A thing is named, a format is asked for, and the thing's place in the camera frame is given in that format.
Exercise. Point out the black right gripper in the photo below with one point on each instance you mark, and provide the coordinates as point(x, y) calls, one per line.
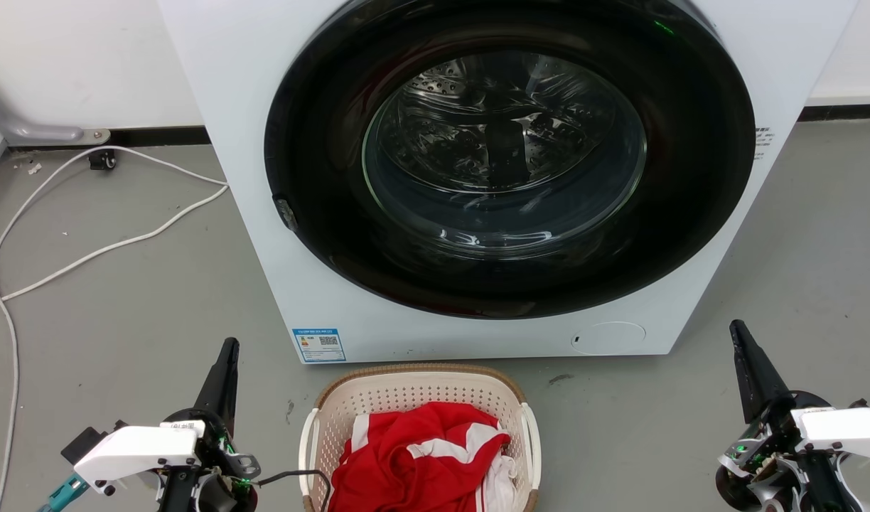
point(780, 430)

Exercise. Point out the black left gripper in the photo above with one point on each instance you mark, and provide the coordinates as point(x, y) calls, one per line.
point(215, 444)

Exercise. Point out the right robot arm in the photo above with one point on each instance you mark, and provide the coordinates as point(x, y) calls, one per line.
point(797, 483)

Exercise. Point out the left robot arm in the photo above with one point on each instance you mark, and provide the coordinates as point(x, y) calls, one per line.
point(179, 491)

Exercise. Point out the beige plastic laundry basket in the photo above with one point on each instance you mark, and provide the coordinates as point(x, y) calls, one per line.
point(406, 391)

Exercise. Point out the blue energy label sticker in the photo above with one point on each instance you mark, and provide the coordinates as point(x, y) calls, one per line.
point(319, 345)

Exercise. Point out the round white filter cover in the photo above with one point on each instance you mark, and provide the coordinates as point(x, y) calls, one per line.
point(609, 338)

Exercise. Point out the metal door latch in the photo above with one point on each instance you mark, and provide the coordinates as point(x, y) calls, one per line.
point(287, 214)

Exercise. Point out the red garment with white stripes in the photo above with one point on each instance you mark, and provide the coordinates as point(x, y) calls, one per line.
point(406, 469)

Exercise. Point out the round black washer door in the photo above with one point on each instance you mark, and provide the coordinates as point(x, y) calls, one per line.
point(321, 178)

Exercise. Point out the small printed text sticker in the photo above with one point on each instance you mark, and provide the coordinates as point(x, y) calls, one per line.
point(763, 142)

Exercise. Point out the white front-load washing machine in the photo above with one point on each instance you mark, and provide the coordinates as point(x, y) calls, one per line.
point(236, 107)

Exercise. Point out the grey drain pipe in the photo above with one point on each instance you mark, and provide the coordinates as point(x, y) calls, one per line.
point(23, 129)

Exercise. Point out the steel washer drum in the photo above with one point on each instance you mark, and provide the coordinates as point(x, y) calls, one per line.
point(506, 142)

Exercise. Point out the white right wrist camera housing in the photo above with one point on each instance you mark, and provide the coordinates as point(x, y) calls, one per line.
point(844, 427)

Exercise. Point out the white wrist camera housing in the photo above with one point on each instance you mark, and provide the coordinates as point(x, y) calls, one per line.
point(136, 451)
point(844, 427)

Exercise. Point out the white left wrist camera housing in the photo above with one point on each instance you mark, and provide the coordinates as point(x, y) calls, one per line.
point(136, 451)

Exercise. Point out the metal pipe bracket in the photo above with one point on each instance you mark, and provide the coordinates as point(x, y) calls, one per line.
point(97, 136)

